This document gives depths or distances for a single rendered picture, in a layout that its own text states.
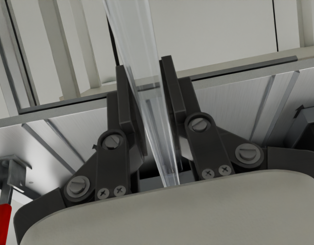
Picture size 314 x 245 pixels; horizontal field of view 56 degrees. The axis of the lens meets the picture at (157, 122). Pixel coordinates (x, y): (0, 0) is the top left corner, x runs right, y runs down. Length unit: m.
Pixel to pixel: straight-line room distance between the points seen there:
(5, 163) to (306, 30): 0.87
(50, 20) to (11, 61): 0.16
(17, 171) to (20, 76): 0.22
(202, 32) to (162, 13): 0.28
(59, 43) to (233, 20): 1.50
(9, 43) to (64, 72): 0.16
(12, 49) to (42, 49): 1.53
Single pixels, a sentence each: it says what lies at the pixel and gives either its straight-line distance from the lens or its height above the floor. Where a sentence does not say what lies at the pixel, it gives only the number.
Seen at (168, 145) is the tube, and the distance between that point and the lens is 0.18.
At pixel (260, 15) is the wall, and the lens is 2.06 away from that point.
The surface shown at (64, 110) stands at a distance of 0.27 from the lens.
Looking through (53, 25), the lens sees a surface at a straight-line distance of 0.66.
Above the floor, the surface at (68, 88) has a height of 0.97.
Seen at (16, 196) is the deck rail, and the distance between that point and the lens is 0.42.
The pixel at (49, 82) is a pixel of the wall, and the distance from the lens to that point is 2.05.
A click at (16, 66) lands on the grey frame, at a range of 0.53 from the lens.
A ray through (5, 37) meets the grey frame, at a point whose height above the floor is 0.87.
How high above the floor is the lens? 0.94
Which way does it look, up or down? 13 degrees up
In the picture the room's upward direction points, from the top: 169 degrees clockwise
